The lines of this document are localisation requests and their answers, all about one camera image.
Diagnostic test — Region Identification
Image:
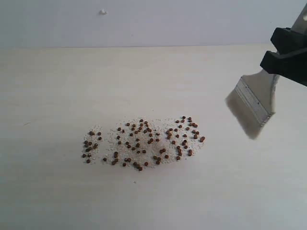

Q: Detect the wide white bristle paintbrush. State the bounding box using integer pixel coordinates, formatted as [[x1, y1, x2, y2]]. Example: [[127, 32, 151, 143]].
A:
[[224, 4, 307, 140]]

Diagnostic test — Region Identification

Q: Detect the brown pellets and rice pile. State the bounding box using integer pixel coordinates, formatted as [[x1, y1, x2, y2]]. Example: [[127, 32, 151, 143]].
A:
[[81, 116, 206, 172]]

